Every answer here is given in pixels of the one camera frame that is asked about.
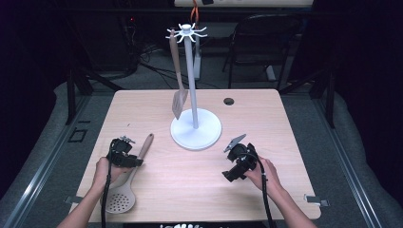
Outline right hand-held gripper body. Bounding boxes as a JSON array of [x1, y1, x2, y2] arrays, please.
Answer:
[[222, 133, 259, 180]]

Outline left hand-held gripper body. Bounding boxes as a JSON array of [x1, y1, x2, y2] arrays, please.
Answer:
[[106, 135, 137, 168]]

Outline beige slotted spoon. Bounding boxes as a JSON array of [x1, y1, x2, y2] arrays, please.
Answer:
[[104, 132, 155, 215]]

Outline white utensil rack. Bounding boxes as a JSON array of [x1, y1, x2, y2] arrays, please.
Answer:
[[164, 22, 222, 151]]

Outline beige spatula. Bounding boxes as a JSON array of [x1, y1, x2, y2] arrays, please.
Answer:
[[168, 28, 189, 121]]

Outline person's left hand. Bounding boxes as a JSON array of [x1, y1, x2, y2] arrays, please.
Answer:
[[94, 157, 134, 191]]

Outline person's right hand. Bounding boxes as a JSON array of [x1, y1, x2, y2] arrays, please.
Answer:
[[245, 157, 283, 196]]

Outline person's black printed clothing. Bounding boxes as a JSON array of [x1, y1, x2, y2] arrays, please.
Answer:
[[123, 221, 268, 228]]

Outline white stand foot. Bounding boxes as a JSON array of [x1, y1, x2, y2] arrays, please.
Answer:
[[265, 65, 278, 83]]

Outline black chair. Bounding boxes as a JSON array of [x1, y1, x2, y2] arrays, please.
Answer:
[[221, 13, 302, 91]]

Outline pale background table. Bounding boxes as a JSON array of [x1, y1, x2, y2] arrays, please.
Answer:
[[174, 0, 315, 9]]

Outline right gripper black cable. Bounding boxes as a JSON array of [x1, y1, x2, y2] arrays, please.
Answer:
[[240, 153, 276, 228]]

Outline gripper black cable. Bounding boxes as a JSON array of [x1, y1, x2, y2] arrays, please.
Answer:
[[240, 153, 276, 228], [100, 142, 114, 228]]

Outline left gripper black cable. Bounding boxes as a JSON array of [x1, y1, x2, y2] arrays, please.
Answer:
[[100, 142, 114, 228]]

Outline black metal frame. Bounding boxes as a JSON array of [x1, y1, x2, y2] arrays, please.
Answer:
[[65, 65, 125, 125], [278, 67, 336, 129]]

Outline metal table bracket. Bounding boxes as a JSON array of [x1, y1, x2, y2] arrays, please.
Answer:
[[303, 193, 331, 208]]

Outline aluminium floor rail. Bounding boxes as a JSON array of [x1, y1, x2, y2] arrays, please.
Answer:
[[3, 94, 93, 228], [312, 91, 383, 228]]

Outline dark floor cables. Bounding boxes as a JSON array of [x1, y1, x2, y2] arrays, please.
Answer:
[[137, 44, 220, 90]]

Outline orange cable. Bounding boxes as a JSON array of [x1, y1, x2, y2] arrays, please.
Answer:
[[189, 0, 201, 24]]

